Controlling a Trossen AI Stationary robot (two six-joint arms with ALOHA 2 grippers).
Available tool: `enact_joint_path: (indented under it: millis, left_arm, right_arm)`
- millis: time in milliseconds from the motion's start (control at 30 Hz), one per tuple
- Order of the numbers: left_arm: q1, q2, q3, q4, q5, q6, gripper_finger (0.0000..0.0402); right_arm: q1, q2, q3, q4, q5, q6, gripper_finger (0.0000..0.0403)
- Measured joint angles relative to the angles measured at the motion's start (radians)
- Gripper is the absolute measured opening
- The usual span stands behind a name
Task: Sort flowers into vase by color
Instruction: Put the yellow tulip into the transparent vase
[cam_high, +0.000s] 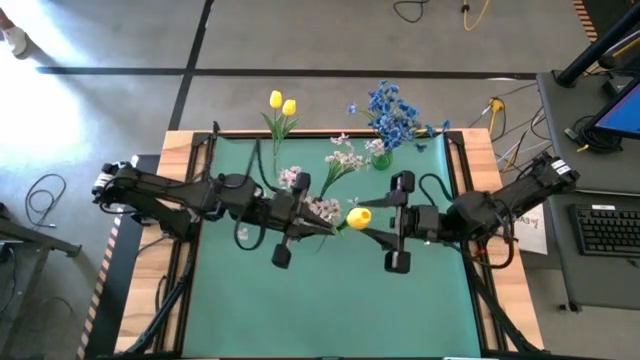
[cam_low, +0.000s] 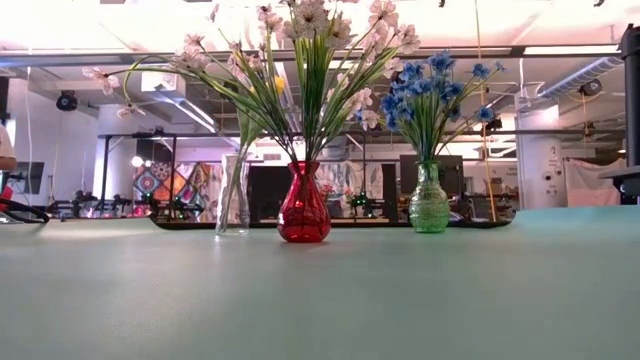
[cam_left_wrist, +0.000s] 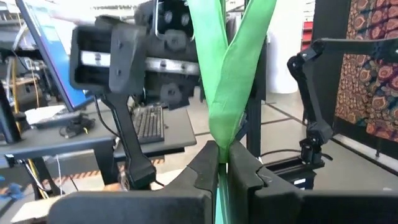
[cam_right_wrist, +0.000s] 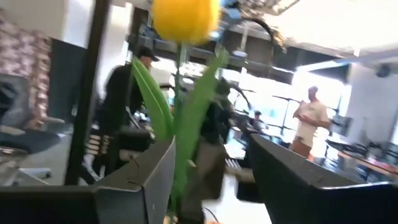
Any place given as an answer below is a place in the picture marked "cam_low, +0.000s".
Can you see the green glass vase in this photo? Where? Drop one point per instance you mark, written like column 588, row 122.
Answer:
column 429, row 210

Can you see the silver ventilation duct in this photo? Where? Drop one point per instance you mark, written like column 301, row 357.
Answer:
column 585, row 75

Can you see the floral printed cloth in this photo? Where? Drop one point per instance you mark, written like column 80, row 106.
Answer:
column 345, row 180

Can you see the white pillar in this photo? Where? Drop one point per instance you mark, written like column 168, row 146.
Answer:
column 540, row 170

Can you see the white flower stem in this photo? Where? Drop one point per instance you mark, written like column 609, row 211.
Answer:
column 314, row 100

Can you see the clear glass vase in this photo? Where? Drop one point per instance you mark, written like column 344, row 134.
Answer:
column 232, row 200

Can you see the colourful patchwork quilt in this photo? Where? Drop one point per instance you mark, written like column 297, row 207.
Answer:
column 160, row 185

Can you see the white hanging sheet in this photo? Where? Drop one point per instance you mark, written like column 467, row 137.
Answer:
column 590, row 185

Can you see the black cabinet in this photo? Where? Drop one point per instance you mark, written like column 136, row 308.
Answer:
column 265, row 192

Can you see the red glass vase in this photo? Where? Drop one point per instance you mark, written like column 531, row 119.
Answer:
column 304, row 215

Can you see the black ceiling spotlight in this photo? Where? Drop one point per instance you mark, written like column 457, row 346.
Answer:
column 66, row 101
column 591, row 88

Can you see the green table mat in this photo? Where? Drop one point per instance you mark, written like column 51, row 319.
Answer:
column 300, row 310

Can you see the black metal rack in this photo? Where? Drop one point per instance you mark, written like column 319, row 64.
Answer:
column 172, row 165

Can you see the dark side monitor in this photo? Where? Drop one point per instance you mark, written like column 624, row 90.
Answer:
column 32, row 175

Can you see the black background monitor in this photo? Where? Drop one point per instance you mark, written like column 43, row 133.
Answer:
column 455, row 175

